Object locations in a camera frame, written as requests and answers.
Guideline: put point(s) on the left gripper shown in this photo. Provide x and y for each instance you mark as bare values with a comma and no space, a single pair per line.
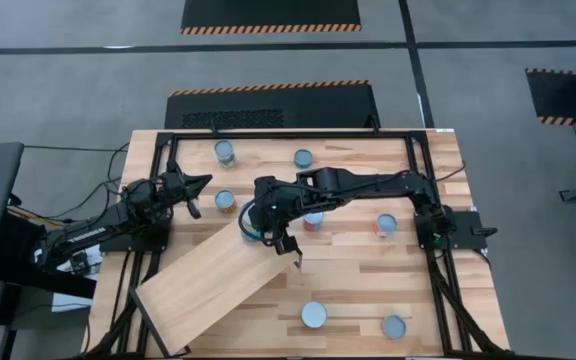
174,187

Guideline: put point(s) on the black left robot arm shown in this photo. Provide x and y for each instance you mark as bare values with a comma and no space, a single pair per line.
88,235

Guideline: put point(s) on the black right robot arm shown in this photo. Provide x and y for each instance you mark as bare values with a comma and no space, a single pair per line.
368,182

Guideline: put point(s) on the blue label can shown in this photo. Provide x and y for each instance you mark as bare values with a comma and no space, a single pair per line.
249,229

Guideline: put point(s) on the orange white label can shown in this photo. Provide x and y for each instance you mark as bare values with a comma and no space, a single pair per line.
385,224

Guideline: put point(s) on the black hazard-striped floor mat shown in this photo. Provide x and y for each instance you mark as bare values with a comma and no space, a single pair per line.
318,107
268,12
563,95

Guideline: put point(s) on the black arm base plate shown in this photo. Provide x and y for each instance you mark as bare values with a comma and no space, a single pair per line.
468,225
133,246

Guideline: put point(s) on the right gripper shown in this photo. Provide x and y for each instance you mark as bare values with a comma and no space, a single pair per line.
274,215

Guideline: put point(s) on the red label can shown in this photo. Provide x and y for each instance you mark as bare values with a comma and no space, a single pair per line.
314,222

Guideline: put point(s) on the green white label can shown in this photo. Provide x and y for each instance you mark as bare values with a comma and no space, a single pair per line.
225,152

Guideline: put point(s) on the plain silver-top can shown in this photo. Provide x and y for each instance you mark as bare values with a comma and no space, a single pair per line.
394,326

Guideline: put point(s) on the black metal table frame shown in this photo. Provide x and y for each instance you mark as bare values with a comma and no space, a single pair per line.
293,135

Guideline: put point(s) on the small black device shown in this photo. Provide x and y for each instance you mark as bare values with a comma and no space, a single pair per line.
80,263

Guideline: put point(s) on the white paper sheet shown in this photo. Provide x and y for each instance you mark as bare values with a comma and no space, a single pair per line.
70,303

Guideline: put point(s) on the large silver-top can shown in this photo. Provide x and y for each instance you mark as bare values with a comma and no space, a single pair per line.
314,314

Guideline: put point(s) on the teal label can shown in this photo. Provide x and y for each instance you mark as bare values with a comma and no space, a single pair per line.
303,158

